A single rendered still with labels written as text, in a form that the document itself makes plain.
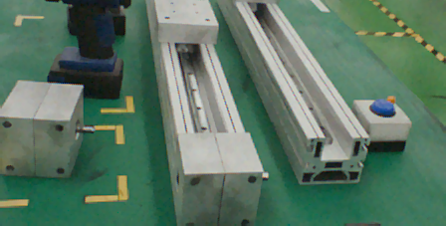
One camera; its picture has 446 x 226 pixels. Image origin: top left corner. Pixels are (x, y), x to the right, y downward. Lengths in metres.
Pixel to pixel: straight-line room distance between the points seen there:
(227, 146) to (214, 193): 0.07
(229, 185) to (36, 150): 0.27
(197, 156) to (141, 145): 0.20
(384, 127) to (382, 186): 0.11
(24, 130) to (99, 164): 0.12
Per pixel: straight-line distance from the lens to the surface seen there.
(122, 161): 0.88
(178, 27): 1.05
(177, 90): 0.90
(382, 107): 0.98
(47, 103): 0.83
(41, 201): 0.81
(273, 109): 0.99
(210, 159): 0.72
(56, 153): 0.83
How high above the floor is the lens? 1.29
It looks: 26 degrees down
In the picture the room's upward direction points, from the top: 10 degrees clockwise
